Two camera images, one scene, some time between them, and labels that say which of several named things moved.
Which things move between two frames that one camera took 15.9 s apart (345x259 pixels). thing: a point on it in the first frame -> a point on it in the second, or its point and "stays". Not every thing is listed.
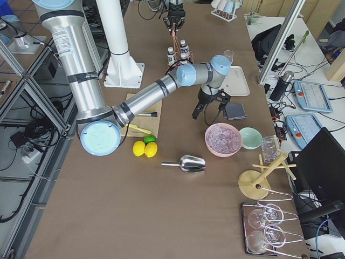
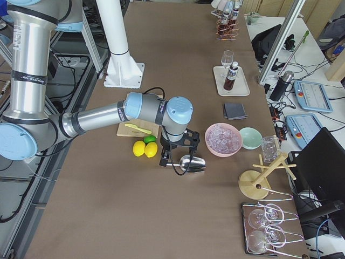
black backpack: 263,43 stays
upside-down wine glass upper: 271,214 stays
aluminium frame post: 281,41 stays
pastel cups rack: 226,9 stays
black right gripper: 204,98 -> 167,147
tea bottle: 185,48 -> 234,19
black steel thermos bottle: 282,86 stays
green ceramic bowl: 250,138 stays
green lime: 149,138 stays
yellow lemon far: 138,147 stays
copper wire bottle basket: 179,58 -> 227,31
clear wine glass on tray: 229,54 stays
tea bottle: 171,56 -> 225,18
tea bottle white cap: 184,55 -> 232,74
